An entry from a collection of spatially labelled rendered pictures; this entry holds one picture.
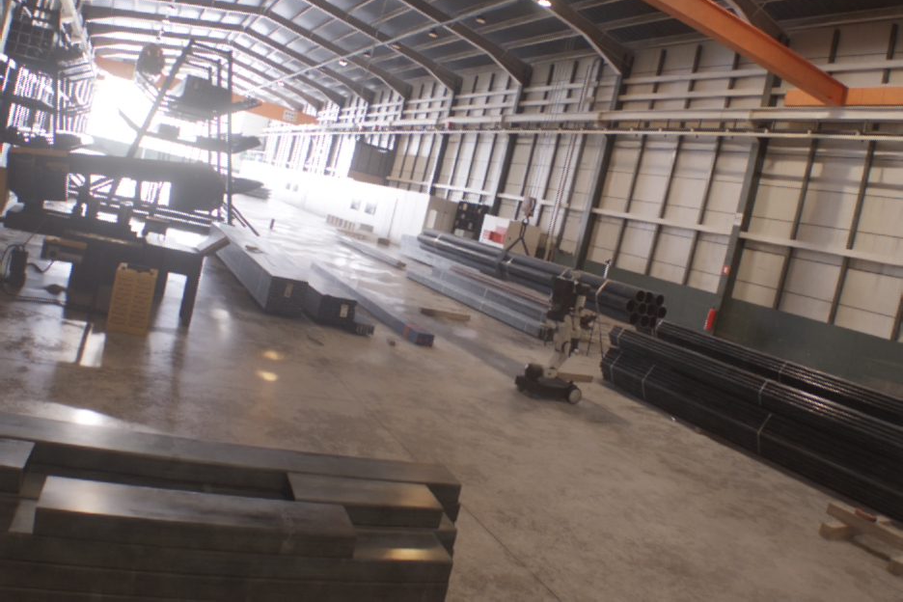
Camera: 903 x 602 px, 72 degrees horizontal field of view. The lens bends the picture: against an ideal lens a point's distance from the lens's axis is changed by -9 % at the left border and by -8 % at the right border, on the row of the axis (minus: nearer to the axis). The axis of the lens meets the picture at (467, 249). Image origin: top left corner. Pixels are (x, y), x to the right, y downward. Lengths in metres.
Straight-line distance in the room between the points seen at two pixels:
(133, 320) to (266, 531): 4.33
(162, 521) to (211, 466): 0.56
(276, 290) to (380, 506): 6.11
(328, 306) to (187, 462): 5.96
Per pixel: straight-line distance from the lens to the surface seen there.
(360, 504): 2.92
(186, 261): 7.25
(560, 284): 7.69
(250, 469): 3.05
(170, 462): 3.02
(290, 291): 8.75
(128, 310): 6.67
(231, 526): 2.57
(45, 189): 8.84
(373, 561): 2.75
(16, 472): 2.80
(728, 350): 9.14
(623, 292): 8.24
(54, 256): 7.83
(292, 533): 2.61
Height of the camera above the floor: 1.71
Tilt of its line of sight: 2 degrees down
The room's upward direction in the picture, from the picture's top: 14 degrees clockwise
